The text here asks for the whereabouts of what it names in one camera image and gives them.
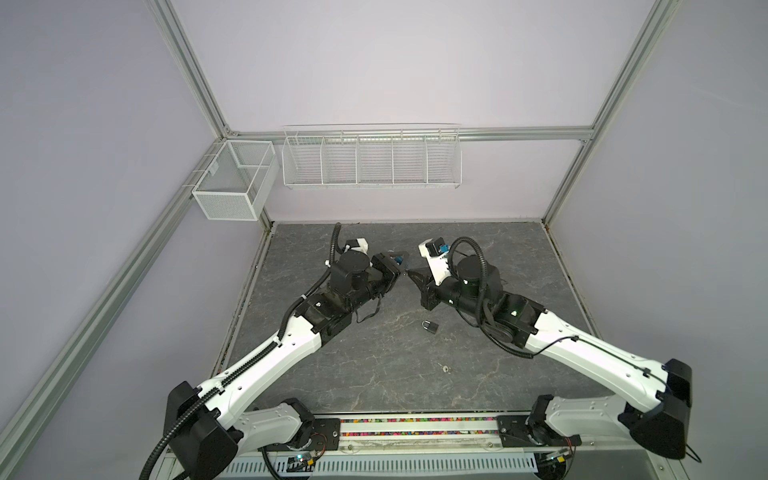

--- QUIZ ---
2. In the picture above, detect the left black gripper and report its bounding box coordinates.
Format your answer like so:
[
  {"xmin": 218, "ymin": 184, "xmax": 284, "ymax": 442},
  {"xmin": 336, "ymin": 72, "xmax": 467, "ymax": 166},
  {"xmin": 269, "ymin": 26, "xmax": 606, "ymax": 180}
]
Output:
[{"xmin": 348, "ymin": 251, "xmax": 409, "ymax": 313}]

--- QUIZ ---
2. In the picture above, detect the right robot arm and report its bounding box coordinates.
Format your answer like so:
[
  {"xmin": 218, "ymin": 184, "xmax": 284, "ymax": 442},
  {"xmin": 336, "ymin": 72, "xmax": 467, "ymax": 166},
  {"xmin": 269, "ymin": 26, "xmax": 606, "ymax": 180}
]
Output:
[{"xmin": 408, "ymin": 237, "xmax": 700, "ymax": 460}]

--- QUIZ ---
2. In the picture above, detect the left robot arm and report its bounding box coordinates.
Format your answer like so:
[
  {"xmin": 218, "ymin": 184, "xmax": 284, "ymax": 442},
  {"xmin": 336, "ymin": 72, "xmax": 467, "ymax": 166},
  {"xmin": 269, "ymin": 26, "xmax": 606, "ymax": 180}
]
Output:
[{"xmin": 139, "ymin": 225, "xmax": 404, "ymax": 479}]

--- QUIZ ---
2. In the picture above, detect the grey padlock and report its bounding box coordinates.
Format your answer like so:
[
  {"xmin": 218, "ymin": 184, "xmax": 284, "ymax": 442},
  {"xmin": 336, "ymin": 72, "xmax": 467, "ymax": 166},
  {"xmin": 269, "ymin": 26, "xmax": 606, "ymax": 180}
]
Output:
[{"xmin": 421, "ymin": 321, "xmax": 439, "ymax": 334}]

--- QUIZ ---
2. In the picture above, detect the white mesh box basket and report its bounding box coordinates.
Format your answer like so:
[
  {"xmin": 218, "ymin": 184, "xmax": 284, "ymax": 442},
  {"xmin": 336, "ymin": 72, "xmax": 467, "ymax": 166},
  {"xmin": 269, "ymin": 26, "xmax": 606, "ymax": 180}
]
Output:
[{"xmin": 192, "ymin": 140, "xmax": 280, "ymax": 221}]

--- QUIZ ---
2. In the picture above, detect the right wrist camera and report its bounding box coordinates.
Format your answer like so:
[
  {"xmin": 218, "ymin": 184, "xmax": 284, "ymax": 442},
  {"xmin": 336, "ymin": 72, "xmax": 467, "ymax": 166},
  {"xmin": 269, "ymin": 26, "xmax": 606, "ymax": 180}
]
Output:
[{"xmin": 418, "ymin": 237, "xmax": 451, "ymax": 286}]

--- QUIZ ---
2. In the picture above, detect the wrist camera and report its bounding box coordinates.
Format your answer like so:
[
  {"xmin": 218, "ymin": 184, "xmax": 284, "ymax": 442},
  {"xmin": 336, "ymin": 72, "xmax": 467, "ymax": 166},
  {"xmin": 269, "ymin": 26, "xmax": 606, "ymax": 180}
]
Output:
[
  {"xmin": 418, "ymin": 237, "xmax": 451, "ymax": 286},
  {"xmin": 344, "ymin": 237, "xmax": 369, "ymax": 254}
]

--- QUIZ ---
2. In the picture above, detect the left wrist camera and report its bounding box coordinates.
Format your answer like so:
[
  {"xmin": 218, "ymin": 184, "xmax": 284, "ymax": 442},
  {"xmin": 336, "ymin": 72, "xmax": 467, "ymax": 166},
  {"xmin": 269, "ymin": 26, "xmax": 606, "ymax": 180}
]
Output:
[{"xmin": 344, "ymin": 237, "xmax": 369, "ymax": 254}]

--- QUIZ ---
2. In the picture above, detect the white wire shelf basket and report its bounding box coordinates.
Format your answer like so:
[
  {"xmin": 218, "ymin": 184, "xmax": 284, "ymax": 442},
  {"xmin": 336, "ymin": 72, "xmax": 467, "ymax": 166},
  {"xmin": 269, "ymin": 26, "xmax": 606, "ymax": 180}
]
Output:
[{"xmin": 282, "ymin": 124, "xmax": 463, "ymax": 188}]

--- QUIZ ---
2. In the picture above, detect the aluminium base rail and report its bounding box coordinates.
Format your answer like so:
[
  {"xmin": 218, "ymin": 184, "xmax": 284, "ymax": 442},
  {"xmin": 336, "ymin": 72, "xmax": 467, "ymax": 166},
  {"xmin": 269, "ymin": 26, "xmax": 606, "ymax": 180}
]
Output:
[{"xmin": 158, "ymin": 409, "xmax": 673, "ymax": 460}]

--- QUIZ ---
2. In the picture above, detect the white vented cable duct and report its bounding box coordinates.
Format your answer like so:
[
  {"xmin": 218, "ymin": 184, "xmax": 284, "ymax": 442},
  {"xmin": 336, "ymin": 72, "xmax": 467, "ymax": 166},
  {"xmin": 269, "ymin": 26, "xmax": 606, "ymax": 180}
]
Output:
[{"xmin": 269, "ymin": 452, "xmax": 539, "ymax": 479}]

